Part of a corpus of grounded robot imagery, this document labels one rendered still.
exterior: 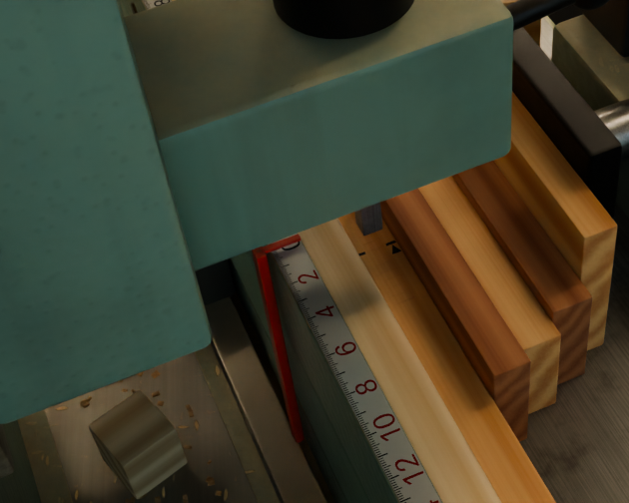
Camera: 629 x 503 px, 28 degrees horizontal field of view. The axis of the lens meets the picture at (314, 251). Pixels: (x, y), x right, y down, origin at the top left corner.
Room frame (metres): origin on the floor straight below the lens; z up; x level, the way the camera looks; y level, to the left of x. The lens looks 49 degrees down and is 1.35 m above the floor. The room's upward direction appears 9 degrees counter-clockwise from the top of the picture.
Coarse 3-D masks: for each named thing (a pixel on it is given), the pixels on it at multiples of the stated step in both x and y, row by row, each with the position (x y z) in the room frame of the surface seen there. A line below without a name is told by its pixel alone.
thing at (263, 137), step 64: (192, 0) 0.37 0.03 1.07; (256, 0) 0.37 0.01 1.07; (448, 0) 0.35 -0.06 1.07; (192, 64) 0.34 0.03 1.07; (256, 64) 0.33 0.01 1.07; (320, 64) 0.33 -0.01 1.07; (384, 64) 0.32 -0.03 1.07; (448, 64) 0.33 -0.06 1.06; (192, 128) 0.31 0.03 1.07; (256, 128) 0.31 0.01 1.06; (320, 128) 0.32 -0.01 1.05; (384, 128) 0.32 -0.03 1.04; (448, 128) 0.33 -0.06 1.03; (192, 192) 0.30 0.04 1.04; (256, 192) 0.31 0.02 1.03; (320, 192) 0.31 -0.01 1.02; (384, 192) 0.32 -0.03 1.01; (192, 256) 0.30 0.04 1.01
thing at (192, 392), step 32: (192, 352) 0.42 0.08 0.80; (128, 384) 0.40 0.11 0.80; (160, 384) 0.40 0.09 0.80; (192, 384) 0.40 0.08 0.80; (224, 384) 0.39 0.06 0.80; (32, 416) 0.39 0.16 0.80; (64, 416) 0.39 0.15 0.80; (96, 416) 0.38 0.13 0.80; (192, 416) 0.38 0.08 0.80; (224, 416) 0.37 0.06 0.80; (32, 448) 0.37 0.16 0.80; (64, 448) 0.37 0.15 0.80; (96, 448) 0.36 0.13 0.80; (192, 448) 0.36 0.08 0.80; (224, 448) 0.35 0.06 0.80; (256, 448) 0.35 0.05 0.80; (64, 480) 0.35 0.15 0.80; (96, 480) 0.35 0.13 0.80; (192, 480) 0.34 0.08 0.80; (224, 480) 0.33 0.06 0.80; (256, 480) 0.33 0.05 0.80; (320, 480) 0.32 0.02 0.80
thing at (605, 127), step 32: (512, 64) 0.39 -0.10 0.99; (544, 64) 0.39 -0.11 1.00; (544, 96) 0.37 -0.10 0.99; (576, 96) 0.37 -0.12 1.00; (544, 128) 0.37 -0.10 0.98; (576, 128) 0.35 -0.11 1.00; (608, 128) 0.38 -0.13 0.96; (576, 160) 0.34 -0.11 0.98; (608, 160) 0.33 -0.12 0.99; (608, 192) 0.34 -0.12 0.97
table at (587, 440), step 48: (624, 240) 0.37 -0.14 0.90; (624, 288) 0.34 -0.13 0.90; (288, 336) 0.34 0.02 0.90; (624, 336) 0.31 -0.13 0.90; (576, 384) 0.29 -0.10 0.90; (624, 384) 0.29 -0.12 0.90; (528, 432) 0.27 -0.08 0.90; (576, 432) 0.27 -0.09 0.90; (624, 432) 0.27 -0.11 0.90; (576, 480) 0.25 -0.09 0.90; (624, 480) 0.24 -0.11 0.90
